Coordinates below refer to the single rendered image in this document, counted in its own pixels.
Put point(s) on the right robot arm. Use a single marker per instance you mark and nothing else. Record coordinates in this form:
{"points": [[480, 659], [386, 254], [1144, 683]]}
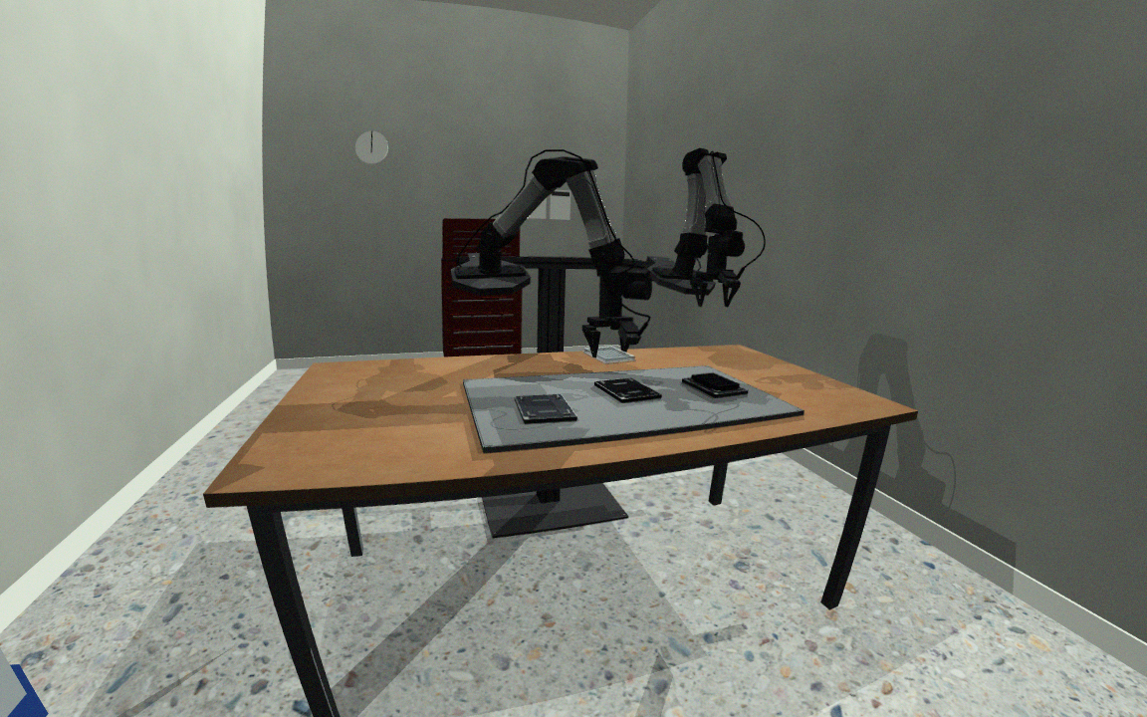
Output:
{"points": [[605, 253]]}

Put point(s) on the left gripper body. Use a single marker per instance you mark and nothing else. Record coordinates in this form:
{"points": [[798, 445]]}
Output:
{"points": [[715, 264]]}

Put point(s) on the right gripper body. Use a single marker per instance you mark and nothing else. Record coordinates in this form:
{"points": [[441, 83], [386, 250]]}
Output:
{"points": [[609, 311]]}

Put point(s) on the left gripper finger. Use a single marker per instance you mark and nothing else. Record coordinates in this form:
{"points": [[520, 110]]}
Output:
{"points": [[732, 294], [703, 287]]}

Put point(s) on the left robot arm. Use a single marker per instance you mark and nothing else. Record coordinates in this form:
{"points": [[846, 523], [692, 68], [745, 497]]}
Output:
{"points": [[717, 215]]}

